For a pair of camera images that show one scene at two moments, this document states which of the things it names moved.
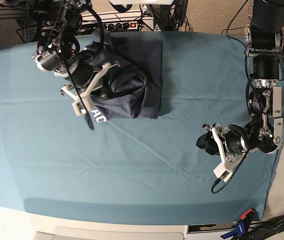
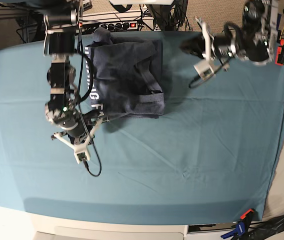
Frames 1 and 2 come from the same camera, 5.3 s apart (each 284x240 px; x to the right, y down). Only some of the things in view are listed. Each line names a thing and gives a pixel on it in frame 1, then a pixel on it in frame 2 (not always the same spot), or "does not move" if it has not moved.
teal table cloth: x=38 y=154 does not move
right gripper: x=83 y=73 → x=78 y=127
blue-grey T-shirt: x=132 y=83 does not move
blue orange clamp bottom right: x=242 y=226 does not move
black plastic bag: x=264 y=230 does not move
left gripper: x=234 y=142 → x=223 y=45
